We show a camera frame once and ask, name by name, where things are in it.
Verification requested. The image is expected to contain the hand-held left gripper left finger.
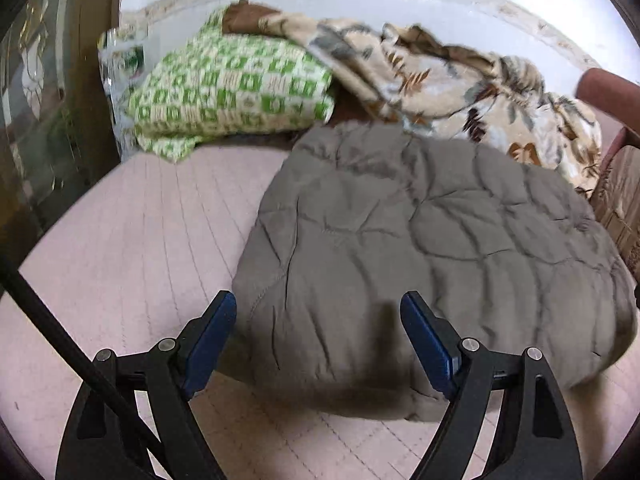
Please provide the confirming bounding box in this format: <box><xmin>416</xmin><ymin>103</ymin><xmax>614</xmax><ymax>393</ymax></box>
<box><xmin>55</xmin><ymin>290</ymin><xmax>238</xmax><ymax>480</ymax></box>

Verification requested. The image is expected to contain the green white patterned pillow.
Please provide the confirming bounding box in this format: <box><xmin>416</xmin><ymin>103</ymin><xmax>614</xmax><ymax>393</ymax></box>
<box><xmin>127</xmin><ymin>10</ymin><xmax>335</xmax><ymax>163</ymax></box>

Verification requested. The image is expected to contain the wooden door frame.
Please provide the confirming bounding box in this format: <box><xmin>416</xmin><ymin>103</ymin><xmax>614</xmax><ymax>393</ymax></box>
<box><xmin>60</xmin><ymin>0</ymin><xmax>126</xmax><ymax>201</ymax></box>

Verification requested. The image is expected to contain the pink quilted mattress pad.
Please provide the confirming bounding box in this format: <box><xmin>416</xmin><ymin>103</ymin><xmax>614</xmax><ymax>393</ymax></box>
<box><xmin>0</xmin><ymin>145</ymin><xmax>640</xmax><ymax>480</ymax></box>

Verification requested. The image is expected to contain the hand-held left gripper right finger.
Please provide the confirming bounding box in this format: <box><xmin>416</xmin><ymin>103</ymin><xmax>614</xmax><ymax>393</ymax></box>
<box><xmin>400</xmin><ymin>290</ymin><xmax>585</xmax><ymax>480</ymax></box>

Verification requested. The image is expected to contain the brown cloth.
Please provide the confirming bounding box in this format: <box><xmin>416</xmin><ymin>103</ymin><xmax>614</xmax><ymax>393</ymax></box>
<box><xmin>221</xmin><ymin>0</ymin><xmax>286</xmax><ymax>36</ymax></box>

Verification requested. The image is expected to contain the grey puffer jacket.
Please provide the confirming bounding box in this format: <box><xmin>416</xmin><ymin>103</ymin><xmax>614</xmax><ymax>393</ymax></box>
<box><xmin>220</xmin><ymin>122</ymin><xmax>640</xmax><ymax>423</ymax></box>

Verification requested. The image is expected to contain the clear plastic bag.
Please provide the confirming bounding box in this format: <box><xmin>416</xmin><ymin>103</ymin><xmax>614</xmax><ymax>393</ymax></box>
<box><xmin>97</xmin><ymin>27</ymin><xmax>151</xmax><ymax>161</ymax></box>

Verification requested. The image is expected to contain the striped brown cushion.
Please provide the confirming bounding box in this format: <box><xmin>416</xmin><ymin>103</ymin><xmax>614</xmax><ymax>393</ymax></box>
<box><xmin>590</xmin><ymin>145</ymin><xmax>640</xmax><ymax>281</ymax></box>

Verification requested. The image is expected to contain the beige floral blanket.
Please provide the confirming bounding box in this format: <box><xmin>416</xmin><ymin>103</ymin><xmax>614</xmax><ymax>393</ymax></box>
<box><xmin>257</xmin><ymin>12</ymin><xmax>603</xmax><ymax>193</ymax></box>

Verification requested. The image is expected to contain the glass door panel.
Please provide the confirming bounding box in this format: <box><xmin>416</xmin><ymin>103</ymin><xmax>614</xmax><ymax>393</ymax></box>
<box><xmin>0</xmin><ymin>0</ymin><xmax>101</xmax><ymax>266</ymax></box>

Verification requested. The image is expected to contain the brown pillow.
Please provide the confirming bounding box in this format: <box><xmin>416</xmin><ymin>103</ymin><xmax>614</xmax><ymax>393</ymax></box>
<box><xmin>327</xmin><ymin>87</ymin><xmax>396</xmax><ymax>128</ymax></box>

